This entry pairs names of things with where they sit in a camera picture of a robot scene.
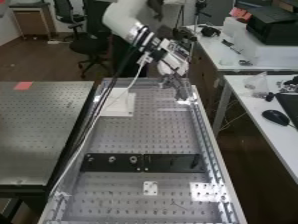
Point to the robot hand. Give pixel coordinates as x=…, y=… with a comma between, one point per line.
x=170, y=56

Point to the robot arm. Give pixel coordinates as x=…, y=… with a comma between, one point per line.
x=121, y=15

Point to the black office chair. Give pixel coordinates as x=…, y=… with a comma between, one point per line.
x=90, y=45
x=66, y=13

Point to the small white box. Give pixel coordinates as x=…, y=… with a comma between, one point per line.
x=117, y=103

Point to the clear box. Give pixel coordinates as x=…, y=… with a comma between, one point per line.
x=199, y=120

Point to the white desk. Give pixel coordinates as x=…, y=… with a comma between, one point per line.
x=260, y=55
x=256, y=110

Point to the clear plastic bag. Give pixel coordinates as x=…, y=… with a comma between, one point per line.
x=256, y=85

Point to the black printer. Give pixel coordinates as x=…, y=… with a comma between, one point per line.
x=274, y=25

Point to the black computer mouse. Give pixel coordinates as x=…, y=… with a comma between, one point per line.
x=274, y=117

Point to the black plate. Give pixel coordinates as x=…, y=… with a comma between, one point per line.
x=167, y=163

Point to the wooden cabinet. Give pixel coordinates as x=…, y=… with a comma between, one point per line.
x=30, y=21

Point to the red tape patch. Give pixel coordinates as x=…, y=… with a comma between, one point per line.
x=22, y=85

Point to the small white square plate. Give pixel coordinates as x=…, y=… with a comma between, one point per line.
x=150, y=188

